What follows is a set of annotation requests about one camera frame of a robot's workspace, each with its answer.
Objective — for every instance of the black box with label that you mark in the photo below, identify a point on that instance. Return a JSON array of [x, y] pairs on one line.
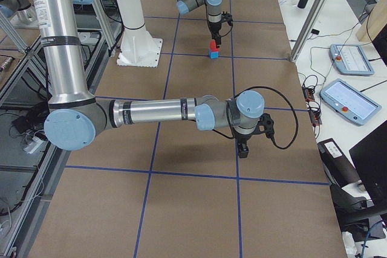
[[337, 164]]

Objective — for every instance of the blue wooden cube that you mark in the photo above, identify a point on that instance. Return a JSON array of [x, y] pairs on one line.
[[214, 54]]

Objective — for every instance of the lower teach pendant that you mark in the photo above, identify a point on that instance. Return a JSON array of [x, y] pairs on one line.
[[349, 102]]

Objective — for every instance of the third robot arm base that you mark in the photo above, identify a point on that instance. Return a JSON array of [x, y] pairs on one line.
[[15, 4]]

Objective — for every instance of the black computer monitor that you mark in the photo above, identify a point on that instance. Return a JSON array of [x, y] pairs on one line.
[[369, 158]]

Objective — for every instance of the red wooden cube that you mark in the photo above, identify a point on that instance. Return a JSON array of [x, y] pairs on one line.
[[213, 46]]

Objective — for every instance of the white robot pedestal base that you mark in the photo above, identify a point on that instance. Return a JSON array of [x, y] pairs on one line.
[[138, 47]]

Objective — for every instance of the aluminium side frame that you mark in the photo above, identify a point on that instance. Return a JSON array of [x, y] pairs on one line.
[[29, 162]]

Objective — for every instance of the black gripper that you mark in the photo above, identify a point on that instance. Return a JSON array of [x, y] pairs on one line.
[[242, 138], [214, 28]]

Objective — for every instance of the blue tape grid lines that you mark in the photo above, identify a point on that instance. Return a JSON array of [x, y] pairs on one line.
[[167, 189]]

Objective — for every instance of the orange black connector board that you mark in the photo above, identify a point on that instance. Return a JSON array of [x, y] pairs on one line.
[[313, 106]]

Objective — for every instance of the upper teach pendant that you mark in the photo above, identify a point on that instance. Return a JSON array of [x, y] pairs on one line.
[[350, 60]]

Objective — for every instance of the aluminium frame post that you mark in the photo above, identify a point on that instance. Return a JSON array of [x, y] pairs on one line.
[[306, 29]]

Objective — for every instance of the teach pendant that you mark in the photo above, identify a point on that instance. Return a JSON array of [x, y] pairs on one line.
[[350, 60], [349, 102]]

